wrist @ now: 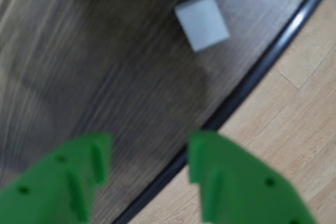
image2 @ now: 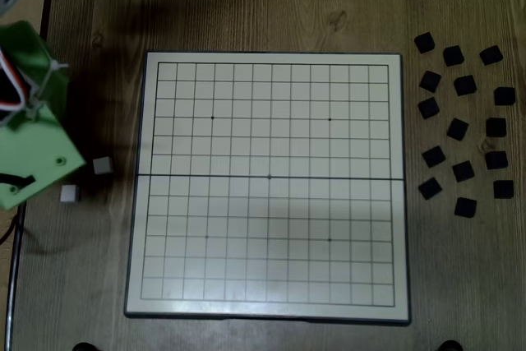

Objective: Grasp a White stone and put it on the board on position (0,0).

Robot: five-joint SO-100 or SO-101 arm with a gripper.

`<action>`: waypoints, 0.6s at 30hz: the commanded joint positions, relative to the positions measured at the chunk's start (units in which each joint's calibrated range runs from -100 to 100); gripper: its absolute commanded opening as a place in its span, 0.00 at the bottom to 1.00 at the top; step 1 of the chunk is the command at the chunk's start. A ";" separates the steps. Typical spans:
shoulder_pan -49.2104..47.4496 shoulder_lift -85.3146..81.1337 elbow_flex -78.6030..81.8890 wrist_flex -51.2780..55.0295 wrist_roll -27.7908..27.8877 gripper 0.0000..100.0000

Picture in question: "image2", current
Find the white cube stone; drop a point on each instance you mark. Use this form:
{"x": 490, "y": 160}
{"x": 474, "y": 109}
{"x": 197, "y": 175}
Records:
{"x": 102, "y": 165}
{"x": 70, "y": 193}

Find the black cube stone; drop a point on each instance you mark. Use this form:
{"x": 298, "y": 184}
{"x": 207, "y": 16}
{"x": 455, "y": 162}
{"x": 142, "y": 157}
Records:
{"x": 496, "y": 127}
{"x": 504, "y": 95}
{"x": 491, "y": 55}
{"x": 496, "y": 160}
{"x": 453, "y": 55}
{"x": 430, "y": 81}
{"x": 463, "y": 171}
{"x": 433, "y": 156}
{"x": 503, "y": 189}
{"x": 465, "y": 85}
{"x": 465, "y": 206}
{"x": 424, "y": 42}
{"x": 430, "y": 188}
{"x": 428, "y": 107}
{"x": 458, "y": 128}

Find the white zip tie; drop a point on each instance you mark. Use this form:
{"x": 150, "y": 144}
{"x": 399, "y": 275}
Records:
{"x": 54, "y": 70}
{"x": 33, "y": 112}

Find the black stand foot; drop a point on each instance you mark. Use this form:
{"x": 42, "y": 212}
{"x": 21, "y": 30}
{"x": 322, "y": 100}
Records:
{"x": 83, "y": 347}
{"x": 450, "y": 346}

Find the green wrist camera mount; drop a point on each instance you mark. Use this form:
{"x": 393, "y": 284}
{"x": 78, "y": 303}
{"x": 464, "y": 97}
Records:
{"x": 37, "y": 149}

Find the cream Go board dark frame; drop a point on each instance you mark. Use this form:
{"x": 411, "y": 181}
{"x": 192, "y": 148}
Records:
{"x": 267, "y": 223}

